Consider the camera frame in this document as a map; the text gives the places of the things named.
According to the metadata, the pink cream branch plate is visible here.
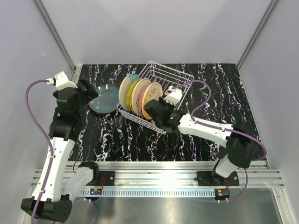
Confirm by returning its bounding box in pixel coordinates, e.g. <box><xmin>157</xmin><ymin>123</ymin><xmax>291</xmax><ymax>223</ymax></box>
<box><xmin>130</xmin><ymin>78</ymin><xmax>151</xmax><ymax>116</ymax></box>

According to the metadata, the white wire dish rack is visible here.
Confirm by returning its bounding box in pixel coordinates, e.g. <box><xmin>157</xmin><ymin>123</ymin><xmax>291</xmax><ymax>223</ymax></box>
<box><xmin>117</xmin><ymin>61</ymin><xmax>194</xmax><ymax>134</ymax></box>

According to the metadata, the teal glazed floral plate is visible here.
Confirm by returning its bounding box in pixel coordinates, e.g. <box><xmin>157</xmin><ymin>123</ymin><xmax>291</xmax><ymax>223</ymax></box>
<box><xmin>88</xmin><ymin>84</ymin><xmax>119</xmax><ymax>114</ymax></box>

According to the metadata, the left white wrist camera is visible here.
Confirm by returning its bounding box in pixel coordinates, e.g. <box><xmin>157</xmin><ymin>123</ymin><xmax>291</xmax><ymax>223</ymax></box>
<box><xmin>46</xmin><ymin>71</ymin><xmax>77</xmax><ymax>91</ymax></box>

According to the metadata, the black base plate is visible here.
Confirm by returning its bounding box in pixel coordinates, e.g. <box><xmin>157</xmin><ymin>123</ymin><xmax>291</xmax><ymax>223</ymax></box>
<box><xmin>194</xmin><ymin>171</ymin><xmax>240</xmax><ymax>187</ymax></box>
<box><xmin>91</xmin><ymin>171</ymin><xmax>115</xmax><ymax>186</ymax></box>

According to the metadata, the black marble pattern mat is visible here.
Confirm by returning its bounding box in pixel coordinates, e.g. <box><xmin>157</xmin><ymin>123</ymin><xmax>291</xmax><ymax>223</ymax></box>
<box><xmin>69</xmin><ymin>63</ymin><xmax>259</xmax><ymax>161</ymax></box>

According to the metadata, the aluminium mounting rail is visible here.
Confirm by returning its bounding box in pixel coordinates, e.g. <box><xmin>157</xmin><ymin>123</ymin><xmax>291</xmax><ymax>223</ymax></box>
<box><xmin>30</xmin><ymin>161</ymin><xmax>285</xmax><ymax>187</ymax></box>

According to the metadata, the aluminium frame post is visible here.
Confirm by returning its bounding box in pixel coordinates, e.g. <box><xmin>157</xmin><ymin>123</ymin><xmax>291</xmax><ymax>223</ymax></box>
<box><xmin>237</xmin><ymin>0</ymin><xmax>280</xmax><ymax>70</ymax></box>
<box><xmin>33</xmin><ymin>0</ymin><xmax>77</xmax><ymax>74</ymax></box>

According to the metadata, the green polka dot plate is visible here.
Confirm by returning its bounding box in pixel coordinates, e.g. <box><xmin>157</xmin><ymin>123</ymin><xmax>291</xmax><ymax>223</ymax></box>
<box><xmin>126</xmin><ymin>79</ymin><xmax>140</xmax><ymax>111</ymax></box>

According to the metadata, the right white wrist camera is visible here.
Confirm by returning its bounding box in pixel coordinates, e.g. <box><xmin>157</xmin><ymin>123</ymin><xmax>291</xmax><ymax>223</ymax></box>
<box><xmin>163</xmin><ymin>86</ymin><xmax>183</xmax><ymax>108</ymax></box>

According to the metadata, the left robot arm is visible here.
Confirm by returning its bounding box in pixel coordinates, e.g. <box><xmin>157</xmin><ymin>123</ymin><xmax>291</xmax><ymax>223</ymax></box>
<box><xmin>21</xmin><ymin>79</ymin><xmax>100</xmax><ymax>223</ymax></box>

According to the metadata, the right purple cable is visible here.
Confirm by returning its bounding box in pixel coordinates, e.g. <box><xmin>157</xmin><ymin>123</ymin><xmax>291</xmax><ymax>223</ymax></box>
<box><xmin>172</xmin><ymin>80</ymin><xmax>268</xmax><ymax>203</ymax></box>

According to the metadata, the white slotted cable duct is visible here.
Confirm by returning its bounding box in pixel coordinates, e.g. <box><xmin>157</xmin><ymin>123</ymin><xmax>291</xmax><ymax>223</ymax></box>
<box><xmin>78</xmin><ymin>188</ymin><xmax>215</xmax><ymax>198</ymax></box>

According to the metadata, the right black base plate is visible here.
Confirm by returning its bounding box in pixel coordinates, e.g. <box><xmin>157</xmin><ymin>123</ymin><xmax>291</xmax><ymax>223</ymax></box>
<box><xmin>194</xmin><ymin>171</ymin><xmax>240</xmax><ymax>187</ymax></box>

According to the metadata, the blue cream branch plate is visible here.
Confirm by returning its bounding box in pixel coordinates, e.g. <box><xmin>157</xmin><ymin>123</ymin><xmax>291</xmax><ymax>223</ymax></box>
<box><xmin>118</xmin><ymin>74</ymin><xmax>139</xmax><ymax>110</ymax></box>

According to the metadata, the orange cream branch plate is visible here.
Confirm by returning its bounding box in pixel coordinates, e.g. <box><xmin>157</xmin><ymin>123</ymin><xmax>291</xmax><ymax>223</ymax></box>
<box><xmin>141</xmin><ymin>82</ymin><xmax>163</xmax><ymax>119</ymax></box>

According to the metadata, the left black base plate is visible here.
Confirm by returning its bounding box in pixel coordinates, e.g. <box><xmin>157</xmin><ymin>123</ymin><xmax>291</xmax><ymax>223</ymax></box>
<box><xmin>91</xmin><ymin>171</ymin><xmax>115</xmax><ymax>186</ymax></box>

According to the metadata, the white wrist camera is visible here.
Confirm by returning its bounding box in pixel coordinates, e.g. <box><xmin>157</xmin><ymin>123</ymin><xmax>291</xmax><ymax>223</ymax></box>
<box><xmin>163</xmin><ymin>86</ymin><xmax>183</xmax><ymax>108</ymax></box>
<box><xmin>46</xmin><ymin>71</ymin><xmax>77</xmax><ymax>91</ymax></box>

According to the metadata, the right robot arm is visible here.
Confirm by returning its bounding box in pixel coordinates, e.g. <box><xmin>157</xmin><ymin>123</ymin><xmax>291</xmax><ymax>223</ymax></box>
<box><xmin>144</xmin><ymin>99</ymin><xmax>258</xmax><ymax>186</ymax></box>

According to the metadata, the pink scalloped plate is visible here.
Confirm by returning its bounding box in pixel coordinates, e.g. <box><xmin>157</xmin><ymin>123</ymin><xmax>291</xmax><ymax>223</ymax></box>
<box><xmin>138</xmin><ymin>87</ymin><xmax>150</xmax><ymax>117</ymax></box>

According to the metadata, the right aluminium frame post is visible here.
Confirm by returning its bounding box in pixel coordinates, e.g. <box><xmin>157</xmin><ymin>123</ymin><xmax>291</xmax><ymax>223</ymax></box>
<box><xmin>237</xmin><ymin>0</ymin><xmax>280</xmax><ymax>70</ymax></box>

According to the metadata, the left aluminium frame post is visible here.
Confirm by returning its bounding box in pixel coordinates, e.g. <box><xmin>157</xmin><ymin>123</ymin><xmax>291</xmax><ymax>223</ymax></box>
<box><xmin>33</xmin><ymin>0</ymin><xmax>77</xmax><ymax>74</ymax></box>

